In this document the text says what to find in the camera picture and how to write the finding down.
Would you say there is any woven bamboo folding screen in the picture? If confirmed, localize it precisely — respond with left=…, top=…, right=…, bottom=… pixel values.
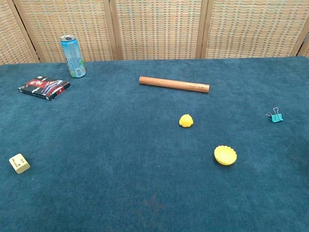
left=0, top=0, right=309, bottom=65

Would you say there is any teal binder clip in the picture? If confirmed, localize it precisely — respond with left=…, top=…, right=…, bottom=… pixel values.
left=266, top=107, right=285, bottom=124

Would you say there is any light blue drink can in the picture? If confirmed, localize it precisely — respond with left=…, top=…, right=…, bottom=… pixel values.
left=59, top=35, right=86, bottom=78

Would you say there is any black and red snack box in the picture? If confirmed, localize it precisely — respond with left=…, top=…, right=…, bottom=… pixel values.
left=18, top=75, right=71, bottom=102

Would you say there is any dark blue table cloth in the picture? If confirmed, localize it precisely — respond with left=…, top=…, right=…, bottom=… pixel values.
left=0, top=56, right=309, bottom=232

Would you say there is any yellow round object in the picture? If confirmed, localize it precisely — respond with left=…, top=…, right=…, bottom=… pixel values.
left=214, top=145, right=238, bottom=166

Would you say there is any wooden rolling pin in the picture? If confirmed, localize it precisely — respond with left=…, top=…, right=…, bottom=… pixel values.
left=139, top=76, right=211, bottom=93

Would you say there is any small yellow plastic object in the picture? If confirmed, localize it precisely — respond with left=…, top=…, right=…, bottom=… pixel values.
left=179, top=114, right=194, bottom=128

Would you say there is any cream rectangular eraser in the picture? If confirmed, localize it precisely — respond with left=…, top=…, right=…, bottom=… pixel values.
left=9, top=153, right=31, bottom=174

